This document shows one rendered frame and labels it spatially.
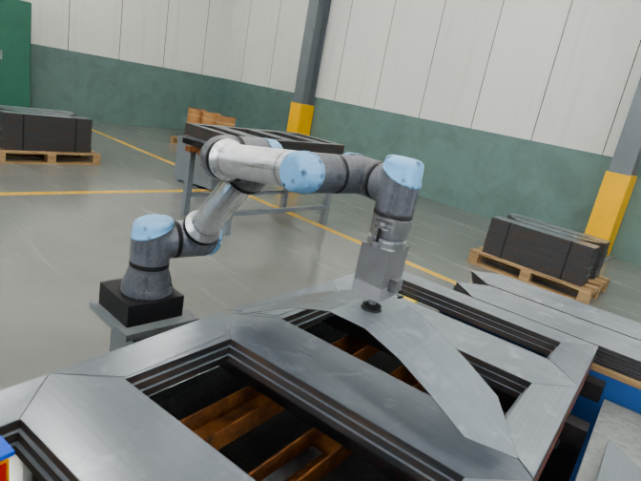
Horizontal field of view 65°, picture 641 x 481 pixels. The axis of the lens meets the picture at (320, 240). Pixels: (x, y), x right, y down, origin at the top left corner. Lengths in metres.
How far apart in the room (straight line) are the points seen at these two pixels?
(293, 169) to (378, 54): 9.01
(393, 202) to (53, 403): 0.67
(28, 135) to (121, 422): 6.15
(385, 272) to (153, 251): 0.80
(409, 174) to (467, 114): 7.83
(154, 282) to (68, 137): 5.61
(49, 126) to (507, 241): 5.41
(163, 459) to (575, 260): 4.74
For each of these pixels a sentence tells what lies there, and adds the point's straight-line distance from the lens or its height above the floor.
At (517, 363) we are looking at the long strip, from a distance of 1.41.
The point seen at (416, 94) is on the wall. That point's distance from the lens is 9.27.
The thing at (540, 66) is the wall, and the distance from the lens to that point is 8.40.
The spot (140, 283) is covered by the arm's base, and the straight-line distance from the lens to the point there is 1.57.
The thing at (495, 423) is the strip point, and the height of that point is 0.92.
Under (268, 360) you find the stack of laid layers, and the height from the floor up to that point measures 0.86.
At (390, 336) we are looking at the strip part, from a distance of 0.96.
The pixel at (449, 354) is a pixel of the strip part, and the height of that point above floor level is 0.98.
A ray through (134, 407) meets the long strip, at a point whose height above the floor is 0.86.
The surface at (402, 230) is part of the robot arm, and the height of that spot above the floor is 1.21.
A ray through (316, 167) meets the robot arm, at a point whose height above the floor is 1.30.
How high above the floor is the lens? 1.42
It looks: 16 degrees down
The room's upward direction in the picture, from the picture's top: 11 degrees clockwise
